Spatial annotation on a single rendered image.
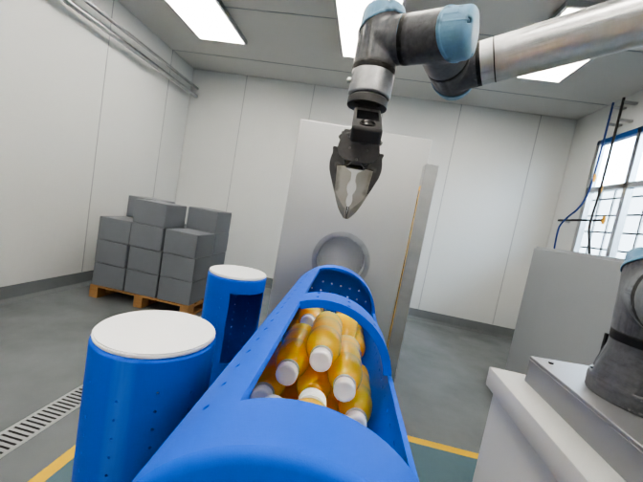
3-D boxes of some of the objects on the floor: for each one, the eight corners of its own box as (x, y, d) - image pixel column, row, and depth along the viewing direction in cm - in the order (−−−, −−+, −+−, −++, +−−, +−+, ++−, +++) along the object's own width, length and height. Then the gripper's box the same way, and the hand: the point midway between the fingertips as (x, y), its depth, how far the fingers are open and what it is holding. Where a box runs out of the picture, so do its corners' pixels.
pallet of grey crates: (219, 300, 430) (232, 212, 420) (187, 318, 351) (202, 210, 341) (138, 282, 444) (148, 197, 434) (88, 295, 365) (100, 191, 355)
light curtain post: (366, 497, 166) (435, 167, 152) (367, 508, 160) (439, 165, 146) (355, 494, 167) (422, 165, 152) (355, 504, 161) (425, 164, 146)
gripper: (389, 113, 62) (368, 222, 64) (343, 106, 62) (323, 214, 64) (396, 97, 53) (371, 223, 55) (342, 88, 54) (320, 213, 56)
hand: (346, 211), depth 57 cm, fingers closed
